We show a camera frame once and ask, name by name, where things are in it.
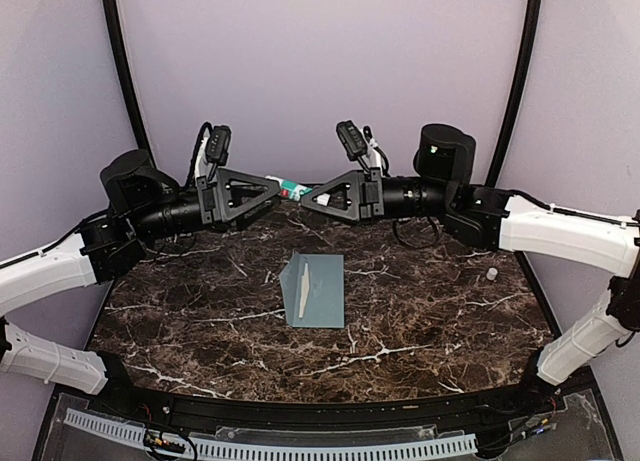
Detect black frame post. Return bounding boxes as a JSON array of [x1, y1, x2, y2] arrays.
[[102, 0, 155, 165], [485, 0, 542, 187]]

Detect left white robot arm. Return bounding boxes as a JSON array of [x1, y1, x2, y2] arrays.
[[1, 150, 280, 417]]

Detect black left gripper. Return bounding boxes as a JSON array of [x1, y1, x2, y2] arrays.
[[130, 167, 282, 242]]

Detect white slotted cable duct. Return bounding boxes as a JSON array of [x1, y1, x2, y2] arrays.
[[64, 408, 478, 460]]

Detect beige lined letter paper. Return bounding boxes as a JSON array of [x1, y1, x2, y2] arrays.
[[298, 262, 310, 319]]

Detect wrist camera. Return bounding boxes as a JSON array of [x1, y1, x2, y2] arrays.
[[336, 120, 390, 177], [185, 121, 231, 186]]

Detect white green glue stick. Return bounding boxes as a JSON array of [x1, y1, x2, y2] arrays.
[[266, 175, 312, 202]]

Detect right black frame post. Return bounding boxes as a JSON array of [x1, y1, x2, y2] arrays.
[[485, 0, 542, 187]]

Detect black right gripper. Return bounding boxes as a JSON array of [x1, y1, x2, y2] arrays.
[[301, 165, 455, 226]]

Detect left black frame post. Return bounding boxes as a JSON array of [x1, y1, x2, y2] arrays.
[[102, 0, 155, 165]]

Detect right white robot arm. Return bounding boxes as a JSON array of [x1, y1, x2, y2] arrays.
[[301, 121, 639, 415]]

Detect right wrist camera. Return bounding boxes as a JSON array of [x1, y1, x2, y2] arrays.
[[336, 120, 390, 177]]

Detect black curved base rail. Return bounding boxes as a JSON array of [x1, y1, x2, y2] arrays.
[[90, 386, 552, 432]]

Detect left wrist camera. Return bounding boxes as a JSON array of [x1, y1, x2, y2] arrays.
[[185, 121, 231, 186]]

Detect teal envelope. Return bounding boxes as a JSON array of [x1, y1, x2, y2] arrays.
[[279, 252, 345, 329]]

